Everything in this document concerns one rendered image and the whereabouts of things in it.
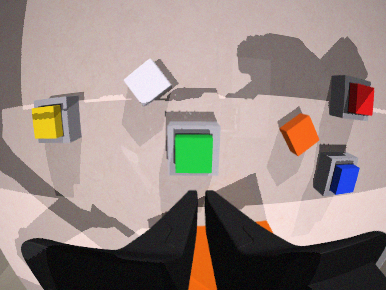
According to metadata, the blue button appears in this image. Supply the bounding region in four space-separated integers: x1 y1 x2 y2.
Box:
313 152 359 197

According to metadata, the green button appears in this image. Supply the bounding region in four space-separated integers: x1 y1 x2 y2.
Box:
166 121 221 176

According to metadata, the yellow button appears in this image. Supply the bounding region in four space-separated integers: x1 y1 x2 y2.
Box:
32 96 83 142

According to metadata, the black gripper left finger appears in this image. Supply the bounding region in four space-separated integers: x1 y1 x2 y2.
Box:
21 190 198 290

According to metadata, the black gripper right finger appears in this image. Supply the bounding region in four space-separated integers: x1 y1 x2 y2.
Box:
204 190 386 290

